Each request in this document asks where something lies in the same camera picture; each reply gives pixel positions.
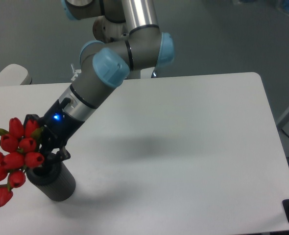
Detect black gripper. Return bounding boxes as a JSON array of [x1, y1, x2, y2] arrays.
[[24, 98, 84, 168]]

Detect red tulip bouquet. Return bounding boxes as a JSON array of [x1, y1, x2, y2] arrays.
[[0, 117, 45, 207]]

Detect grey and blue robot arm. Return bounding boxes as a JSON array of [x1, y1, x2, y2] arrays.
[[25, 0, 174, 168]]

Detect dark grey ribbed vase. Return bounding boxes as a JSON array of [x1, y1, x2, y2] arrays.
[[26, 162, 76, 202]]

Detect white chair armrest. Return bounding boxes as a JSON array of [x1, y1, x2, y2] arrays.
[[0, 64, 32, 87]]

